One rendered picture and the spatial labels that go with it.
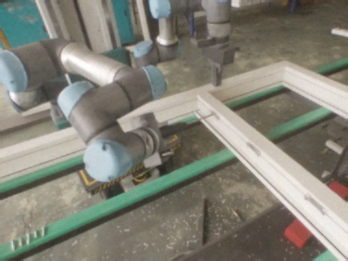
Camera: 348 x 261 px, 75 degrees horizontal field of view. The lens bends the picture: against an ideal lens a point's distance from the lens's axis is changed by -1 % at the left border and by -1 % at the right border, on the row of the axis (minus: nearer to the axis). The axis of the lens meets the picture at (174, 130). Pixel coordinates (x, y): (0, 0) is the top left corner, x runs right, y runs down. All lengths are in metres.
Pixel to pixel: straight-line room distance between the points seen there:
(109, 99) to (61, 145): 0.36
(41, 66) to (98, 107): 0.37
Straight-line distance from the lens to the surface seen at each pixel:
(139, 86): 0.49
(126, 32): 4.47
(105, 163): 0.41
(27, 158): 0.81
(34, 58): 0.78
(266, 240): 0.88
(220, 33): 0.79
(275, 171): 0.62
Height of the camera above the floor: 1.36
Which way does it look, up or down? 39 degrees down
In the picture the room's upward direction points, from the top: 6 degrees counter-clockwise
